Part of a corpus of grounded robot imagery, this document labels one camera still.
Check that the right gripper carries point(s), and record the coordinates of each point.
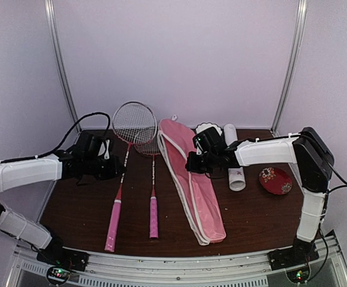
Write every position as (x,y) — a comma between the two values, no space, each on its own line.
(192,165)

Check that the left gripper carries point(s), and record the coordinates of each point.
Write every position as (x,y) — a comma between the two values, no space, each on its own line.
(114,171)

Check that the pink racket bag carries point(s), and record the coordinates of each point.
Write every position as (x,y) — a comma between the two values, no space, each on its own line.
(195,190)

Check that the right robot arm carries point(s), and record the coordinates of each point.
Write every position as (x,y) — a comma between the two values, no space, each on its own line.
(304,150)

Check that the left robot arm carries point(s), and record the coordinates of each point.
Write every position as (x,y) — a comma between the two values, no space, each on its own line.
(90,155)

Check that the white scalloped bowl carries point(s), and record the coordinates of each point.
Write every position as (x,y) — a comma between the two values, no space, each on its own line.
(204,126)

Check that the red floral plate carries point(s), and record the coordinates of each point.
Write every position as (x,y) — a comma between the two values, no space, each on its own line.
(275,181)

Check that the metal base rail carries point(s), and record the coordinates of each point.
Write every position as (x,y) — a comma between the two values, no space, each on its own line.
(249,269)

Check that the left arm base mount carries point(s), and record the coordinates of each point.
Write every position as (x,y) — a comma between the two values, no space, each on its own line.
(64,263)

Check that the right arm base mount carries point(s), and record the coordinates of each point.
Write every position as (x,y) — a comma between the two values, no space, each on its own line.
(295,261)

